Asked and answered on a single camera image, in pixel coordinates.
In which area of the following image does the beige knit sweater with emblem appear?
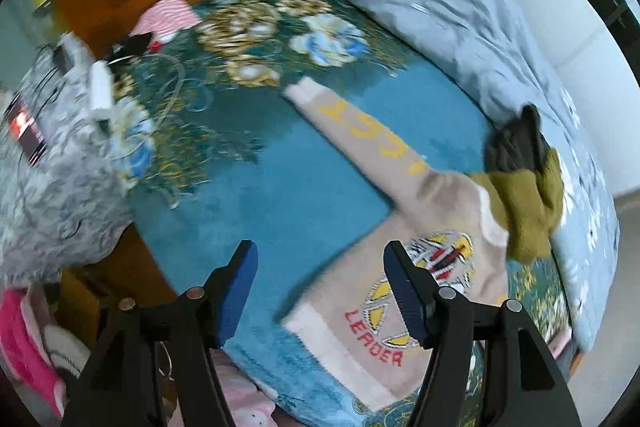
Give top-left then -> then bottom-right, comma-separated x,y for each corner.
283,77 -> 509,411

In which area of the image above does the pink plush garment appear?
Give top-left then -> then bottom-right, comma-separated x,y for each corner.
1,284 -> 90,418

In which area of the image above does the olive green knit garment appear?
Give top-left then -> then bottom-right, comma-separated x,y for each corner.
469,148 -> 564,265

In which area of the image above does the grey patterned pillow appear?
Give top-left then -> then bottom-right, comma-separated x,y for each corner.
1,34 -> 132,286

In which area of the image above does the teal floral bed blanket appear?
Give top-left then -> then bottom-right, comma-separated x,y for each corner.
102,0 -> 574,427

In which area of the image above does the dark grey garment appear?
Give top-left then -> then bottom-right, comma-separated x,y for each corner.
484,104 -> 550,172

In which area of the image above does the smartphone with red screen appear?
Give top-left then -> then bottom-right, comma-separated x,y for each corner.
4,94 -> 47,166

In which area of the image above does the white charger block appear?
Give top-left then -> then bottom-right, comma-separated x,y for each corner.
89,61 -> 114,121

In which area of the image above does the pink striped cloth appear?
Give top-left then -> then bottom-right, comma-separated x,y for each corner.
129,0 -> 202,44

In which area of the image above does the light blue floral duvet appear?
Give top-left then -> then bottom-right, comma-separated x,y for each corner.
305,0 -> 622,353

